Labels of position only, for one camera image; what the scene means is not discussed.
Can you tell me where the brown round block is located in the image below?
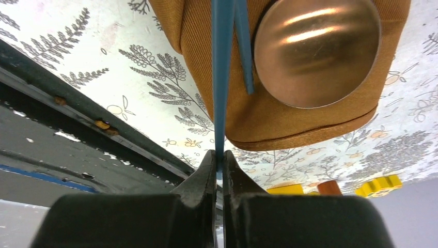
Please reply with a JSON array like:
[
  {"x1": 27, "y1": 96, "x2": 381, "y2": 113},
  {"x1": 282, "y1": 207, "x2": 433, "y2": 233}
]
[{"x1": 317, "y1": 180, "x2": 342, "y2": 196}]

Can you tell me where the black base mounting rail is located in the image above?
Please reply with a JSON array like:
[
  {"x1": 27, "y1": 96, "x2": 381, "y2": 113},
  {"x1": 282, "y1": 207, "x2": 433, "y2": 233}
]
[{"x1": 1, "y1": 41, "x2": 194, "y2": 206}]

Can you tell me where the floral patterned table mat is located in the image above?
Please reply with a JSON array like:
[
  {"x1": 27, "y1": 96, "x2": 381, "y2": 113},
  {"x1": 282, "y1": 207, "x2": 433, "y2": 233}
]
[{"x1": 1, "y1": 1, "x2": 437, "y2": 193}]

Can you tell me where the yellow numbered die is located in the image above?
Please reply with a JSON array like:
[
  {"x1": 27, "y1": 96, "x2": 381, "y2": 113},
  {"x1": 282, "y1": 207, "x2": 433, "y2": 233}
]
[{"x1": 355, "y1": 175, "x2": 403, "y2": 198}]

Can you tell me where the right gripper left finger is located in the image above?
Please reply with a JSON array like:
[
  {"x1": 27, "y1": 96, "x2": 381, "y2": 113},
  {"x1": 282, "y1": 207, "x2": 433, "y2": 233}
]
[{"x1": 31, "y1": 150, "x2": 216, "y2": 247}]

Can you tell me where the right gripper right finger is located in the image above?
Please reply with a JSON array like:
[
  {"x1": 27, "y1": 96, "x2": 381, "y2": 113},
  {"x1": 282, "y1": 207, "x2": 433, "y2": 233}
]
[{"x1": 223, "y1": 151, "x2": 394, "y2": 247}]

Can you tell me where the dark teal chopstick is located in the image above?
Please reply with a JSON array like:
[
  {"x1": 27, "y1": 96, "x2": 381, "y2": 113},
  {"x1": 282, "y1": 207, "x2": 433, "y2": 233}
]
[
  {"x1": 234, "y1": 0, "x2": 254, "y2": 95},
  {"x1": 211, "y1": 0, "x2": 235, "y2": 180}
]

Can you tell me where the orange cloth napkin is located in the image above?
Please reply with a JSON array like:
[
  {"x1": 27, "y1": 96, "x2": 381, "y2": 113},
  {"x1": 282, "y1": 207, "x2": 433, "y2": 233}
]
[{"x1": 151, "y1": 1, "x2": 411, "y2": 151}]

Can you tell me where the yellow cylinder block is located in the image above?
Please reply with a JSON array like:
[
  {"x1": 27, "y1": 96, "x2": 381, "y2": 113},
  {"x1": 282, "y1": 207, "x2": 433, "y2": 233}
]
[{"x1": 266, "y1": 184, "x2": 304, "y2": 195}]

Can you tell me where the brown wooden spoon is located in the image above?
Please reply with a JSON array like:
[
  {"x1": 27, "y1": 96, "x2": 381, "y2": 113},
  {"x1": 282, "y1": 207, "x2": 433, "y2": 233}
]
[{"x1": 254, "y1": 1, "x2": 381, "y2": 109}]

